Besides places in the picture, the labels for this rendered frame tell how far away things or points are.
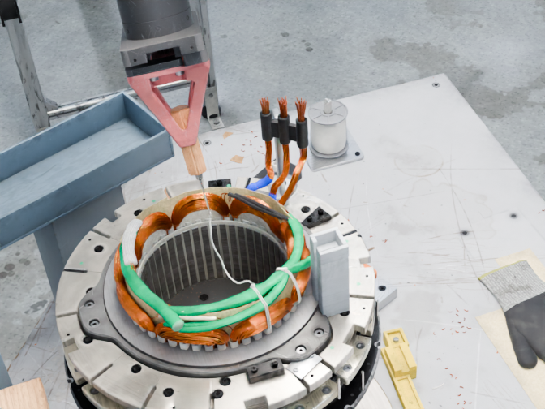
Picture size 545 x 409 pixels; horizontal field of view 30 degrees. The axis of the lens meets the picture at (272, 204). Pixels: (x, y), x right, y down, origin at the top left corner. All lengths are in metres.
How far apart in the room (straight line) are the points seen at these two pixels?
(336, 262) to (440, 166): 0.71
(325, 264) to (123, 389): 0.22
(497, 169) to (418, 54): 1.62
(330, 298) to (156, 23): 0.31
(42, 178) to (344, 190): 0.50
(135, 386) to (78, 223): 0.37
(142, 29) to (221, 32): 2.53
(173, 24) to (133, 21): 0.03
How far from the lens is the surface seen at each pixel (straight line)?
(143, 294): 0.95
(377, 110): 1.72
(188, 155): 0.87
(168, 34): 0.82
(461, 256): 1.48
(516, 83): 3.12
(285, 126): 1.00
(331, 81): 3.10
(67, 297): 1.04
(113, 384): 0.96
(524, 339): 1.37
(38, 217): 1.22
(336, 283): 0.95
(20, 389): 1.02
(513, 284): 1.44
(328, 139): 1.60
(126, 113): 1.35
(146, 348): 0.97
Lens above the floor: 1.85
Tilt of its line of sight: 43 degrees down
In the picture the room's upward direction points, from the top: 5 degrees counter-clockwise
